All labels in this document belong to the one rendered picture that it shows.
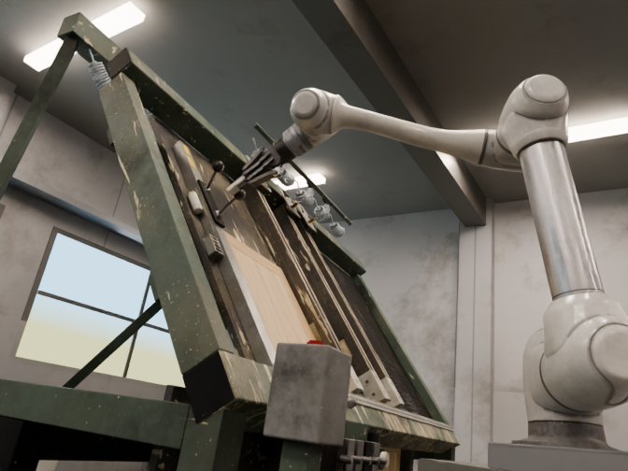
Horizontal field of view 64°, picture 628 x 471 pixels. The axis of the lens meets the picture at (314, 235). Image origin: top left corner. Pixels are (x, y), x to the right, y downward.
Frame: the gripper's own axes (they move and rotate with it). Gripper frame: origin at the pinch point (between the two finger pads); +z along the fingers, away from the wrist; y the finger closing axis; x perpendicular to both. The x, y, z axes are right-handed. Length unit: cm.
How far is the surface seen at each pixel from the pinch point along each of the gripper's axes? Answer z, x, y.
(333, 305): 10, 81, 12
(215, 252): 14.8, -0.9, 17.2
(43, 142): 184, 116, -300
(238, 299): 14.9, 2.4, 33.2
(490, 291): -61, 352, -47
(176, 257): 15.0, -22.6, 28.8
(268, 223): 12, 53, -23
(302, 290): 12, 53, 13
